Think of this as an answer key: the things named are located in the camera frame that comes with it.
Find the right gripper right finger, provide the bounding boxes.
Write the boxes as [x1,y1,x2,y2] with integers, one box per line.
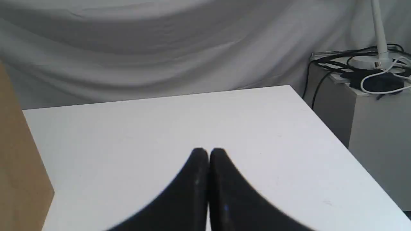
[209,148,310,231]

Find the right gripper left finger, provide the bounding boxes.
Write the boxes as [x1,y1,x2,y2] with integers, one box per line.
[111,148,209,231]

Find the brown paper bag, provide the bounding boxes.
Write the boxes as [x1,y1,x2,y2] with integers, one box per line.
[0,64,54,231]

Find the grey side cabinet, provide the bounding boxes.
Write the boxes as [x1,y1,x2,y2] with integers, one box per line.
[304,52,411,211]

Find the white draped backdrop cloth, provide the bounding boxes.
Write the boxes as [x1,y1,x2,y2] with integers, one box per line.
[0,0,411,111]

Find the white lamp stand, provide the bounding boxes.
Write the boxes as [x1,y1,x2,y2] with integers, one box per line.
[348,0,393,70]

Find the black cables on side stand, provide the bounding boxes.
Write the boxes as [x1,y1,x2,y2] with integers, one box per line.
[302,43,411,109]

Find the white cable on stand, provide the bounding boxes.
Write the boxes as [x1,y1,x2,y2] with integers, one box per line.
[360,56,411,95]

